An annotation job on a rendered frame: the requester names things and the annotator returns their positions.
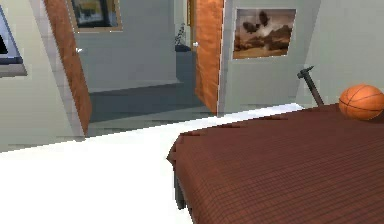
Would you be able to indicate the orange basketball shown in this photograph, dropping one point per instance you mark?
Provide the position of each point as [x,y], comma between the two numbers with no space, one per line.
[361,101]

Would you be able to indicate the bed with brown cover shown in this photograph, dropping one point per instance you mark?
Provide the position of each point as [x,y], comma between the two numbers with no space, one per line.
[273,166]

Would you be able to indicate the white house plant dark pot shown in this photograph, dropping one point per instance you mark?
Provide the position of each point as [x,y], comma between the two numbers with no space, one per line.
[181,41]

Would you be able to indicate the orange wooden room door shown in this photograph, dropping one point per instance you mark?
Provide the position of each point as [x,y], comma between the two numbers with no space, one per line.
[68,63]
[208,53]

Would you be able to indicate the black television set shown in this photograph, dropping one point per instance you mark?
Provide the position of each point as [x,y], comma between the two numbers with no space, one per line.
[8,46]

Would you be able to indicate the brown framed landscape picture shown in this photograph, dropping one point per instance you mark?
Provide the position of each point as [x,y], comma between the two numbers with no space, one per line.
[263,33]

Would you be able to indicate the wood framed dark picture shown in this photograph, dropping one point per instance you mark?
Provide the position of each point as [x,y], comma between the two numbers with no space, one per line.
[95,15]

